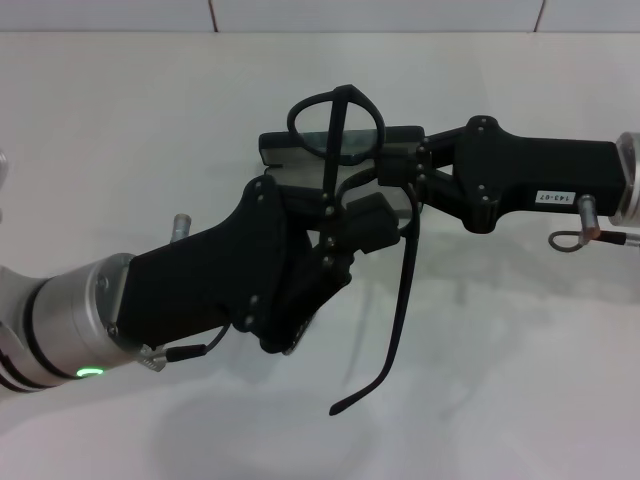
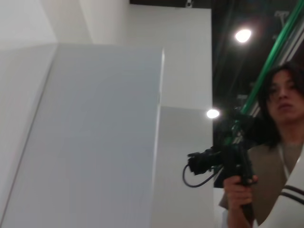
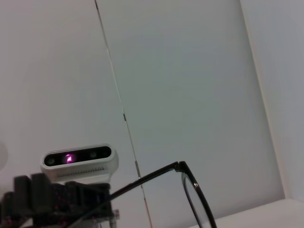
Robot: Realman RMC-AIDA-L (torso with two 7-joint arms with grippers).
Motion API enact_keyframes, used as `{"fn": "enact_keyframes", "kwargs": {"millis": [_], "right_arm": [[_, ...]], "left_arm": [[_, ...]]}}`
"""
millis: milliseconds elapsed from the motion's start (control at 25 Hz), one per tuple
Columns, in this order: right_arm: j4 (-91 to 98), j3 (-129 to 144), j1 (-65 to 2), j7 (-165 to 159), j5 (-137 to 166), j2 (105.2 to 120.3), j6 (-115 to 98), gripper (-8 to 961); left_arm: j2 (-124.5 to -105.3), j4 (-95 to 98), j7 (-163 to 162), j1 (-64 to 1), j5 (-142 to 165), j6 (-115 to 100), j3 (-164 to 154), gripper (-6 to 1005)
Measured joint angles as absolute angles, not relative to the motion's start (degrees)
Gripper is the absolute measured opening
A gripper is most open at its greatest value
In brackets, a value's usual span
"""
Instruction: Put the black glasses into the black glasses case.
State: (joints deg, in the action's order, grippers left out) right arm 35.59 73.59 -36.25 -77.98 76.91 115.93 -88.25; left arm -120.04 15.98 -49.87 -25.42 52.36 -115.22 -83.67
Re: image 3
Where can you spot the black thin-framed glasses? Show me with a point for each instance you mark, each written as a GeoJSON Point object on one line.
{"type": "Point", "coordinates": [197, 190]}

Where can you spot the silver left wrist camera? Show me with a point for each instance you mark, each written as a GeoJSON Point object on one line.
{"type": "Point", "coordinates": [78, 164]}

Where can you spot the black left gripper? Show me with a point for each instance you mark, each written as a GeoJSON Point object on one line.
{"type": "Point", "coordinates": [78, 204]}

